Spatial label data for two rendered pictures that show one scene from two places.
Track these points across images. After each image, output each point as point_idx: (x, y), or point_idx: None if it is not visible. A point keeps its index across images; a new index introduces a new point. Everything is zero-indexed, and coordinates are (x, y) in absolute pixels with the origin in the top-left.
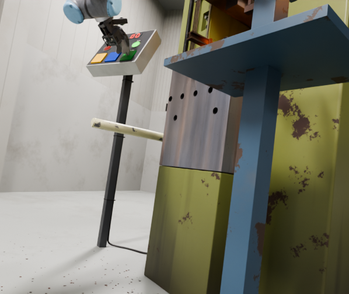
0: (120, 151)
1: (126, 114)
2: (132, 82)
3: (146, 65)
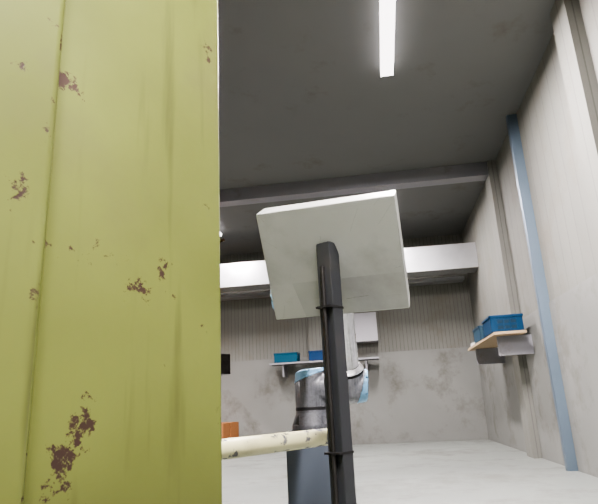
0: (331, 493)
1: (325, 391)
2: (319, 308)
3: (271, 293)
